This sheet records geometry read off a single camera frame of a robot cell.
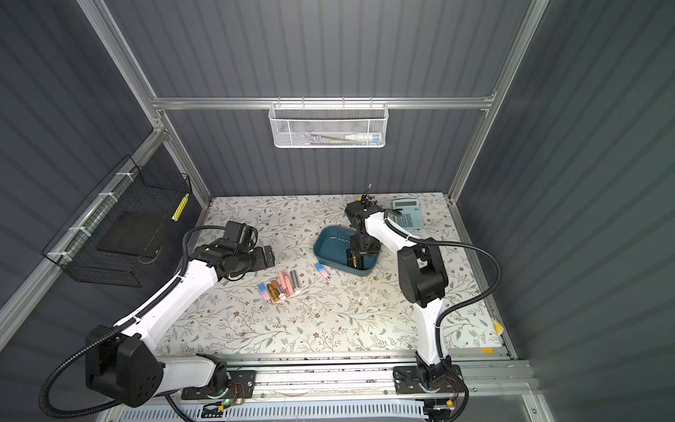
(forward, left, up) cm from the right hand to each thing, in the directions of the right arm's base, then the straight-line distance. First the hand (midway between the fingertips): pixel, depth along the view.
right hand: (365, 253), depth 95 cm
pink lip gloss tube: (-9, +30, -4) cm, 32 cm away
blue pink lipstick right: (-5, +16, -5) cm, 17 cm away
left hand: (-10, +33, +10) cm, 36 cm away
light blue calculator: (+21, -20, -3) cm, 30 cm away
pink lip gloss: (-10, +28, -5) cm, 30 cm away
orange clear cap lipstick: (-10, +32, -5) cm, 34 cm away
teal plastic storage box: (+8, +13, -6) cm, 17 cm away
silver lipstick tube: (-8, +26, -4) cm, 27 cm away
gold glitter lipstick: (-13, +32, -5) cm, 35 cm away
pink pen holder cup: (+20, -1, +8) cm, 21 cm away
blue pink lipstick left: (-12, +37, -6) cm, 39 cm away
